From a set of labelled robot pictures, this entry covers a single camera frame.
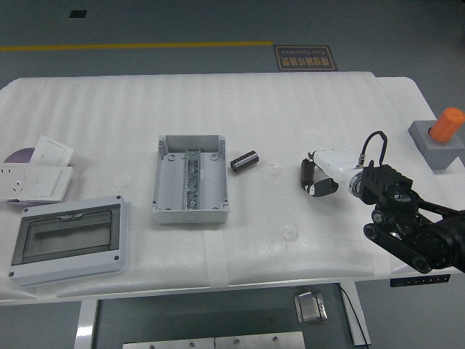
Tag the white table leg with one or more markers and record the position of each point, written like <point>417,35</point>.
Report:
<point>86,323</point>
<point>357,316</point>

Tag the orange cylinder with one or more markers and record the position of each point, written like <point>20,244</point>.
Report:
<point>447,125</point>

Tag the white foam mat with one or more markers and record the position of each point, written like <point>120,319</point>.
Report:
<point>145,109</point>

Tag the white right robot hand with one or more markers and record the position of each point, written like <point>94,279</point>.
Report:
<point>336,161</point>

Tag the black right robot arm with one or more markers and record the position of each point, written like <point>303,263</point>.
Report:
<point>403,203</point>

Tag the metal mounting rail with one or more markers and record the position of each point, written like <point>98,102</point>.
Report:
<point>192,181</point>

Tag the white switch plate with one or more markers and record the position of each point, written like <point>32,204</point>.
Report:
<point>51,149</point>
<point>47,183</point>

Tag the black floor hatch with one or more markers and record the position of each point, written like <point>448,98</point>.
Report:
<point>77,14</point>

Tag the grey cover with clear window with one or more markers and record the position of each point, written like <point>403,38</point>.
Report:
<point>69,261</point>

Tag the grey metal plate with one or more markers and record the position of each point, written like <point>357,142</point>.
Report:
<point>259,341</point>
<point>168,343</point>

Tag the black table control panel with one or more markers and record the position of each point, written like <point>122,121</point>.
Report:
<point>419,280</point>

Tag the purple disc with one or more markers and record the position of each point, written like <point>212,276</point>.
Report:
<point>22,155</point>

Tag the grey open junction box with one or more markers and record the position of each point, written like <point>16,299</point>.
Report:
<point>170,181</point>

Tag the white wall socket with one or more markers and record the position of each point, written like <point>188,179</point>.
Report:
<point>11,181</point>

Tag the grey block holder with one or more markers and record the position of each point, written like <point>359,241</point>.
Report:
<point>441,156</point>

